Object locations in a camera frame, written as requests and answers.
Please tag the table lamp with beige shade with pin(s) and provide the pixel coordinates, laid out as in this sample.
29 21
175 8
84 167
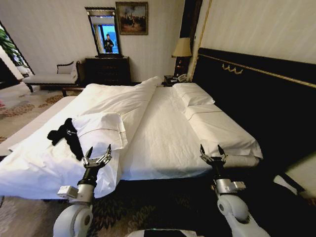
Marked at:
182 48

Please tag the white bed sheet mattress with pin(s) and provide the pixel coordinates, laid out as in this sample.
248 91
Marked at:
163 138

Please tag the gold framed painting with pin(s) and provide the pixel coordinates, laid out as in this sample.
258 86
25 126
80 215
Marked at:
132 18

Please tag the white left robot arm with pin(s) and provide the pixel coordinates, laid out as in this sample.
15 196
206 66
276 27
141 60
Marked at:
74 217

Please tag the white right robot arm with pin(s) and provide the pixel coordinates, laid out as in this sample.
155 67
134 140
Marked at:
237 209

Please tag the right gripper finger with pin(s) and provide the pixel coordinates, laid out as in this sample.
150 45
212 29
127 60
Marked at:
221 153
204 154

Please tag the white robot front shell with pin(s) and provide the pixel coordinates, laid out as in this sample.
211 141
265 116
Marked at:
158 233

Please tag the dark wooden dresser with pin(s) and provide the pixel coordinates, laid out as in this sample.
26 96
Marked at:
107 71

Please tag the dark framed mirror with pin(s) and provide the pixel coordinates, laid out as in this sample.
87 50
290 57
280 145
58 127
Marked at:
106 32

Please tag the small white pillow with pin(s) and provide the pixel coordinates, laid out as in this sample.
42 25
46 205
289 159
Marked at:
195 95

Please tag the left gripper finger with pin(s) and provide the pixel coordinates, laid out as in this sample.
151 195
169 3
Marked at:
89 154
106 153

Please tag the white duvet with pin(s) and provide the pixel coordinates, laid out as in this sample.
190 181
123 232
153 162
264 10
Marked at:
61 160

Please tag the long white pillow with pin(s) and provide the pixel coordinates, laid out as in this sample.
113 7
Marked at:
222 130

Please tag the dark nightstand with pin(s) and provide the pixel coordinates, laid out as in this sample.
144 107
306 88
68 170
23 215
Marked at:
170 80

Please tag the white pillow with thin stripe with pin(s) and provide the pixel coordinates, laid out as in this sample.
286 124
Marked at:
101 130

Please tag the dark headboard with gold trim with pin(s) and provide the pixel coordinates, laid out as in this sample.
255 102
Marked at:
266 98

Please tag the black garment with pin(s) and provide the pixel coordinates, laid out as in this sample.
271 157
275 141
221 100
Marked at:
70 135

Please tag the white telephone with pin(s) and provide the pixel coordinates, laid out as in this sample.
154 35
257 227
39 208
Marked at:
181 77

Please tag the white chaise with dark frame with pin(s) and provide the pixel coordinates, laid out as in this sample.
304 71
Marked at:
54 77

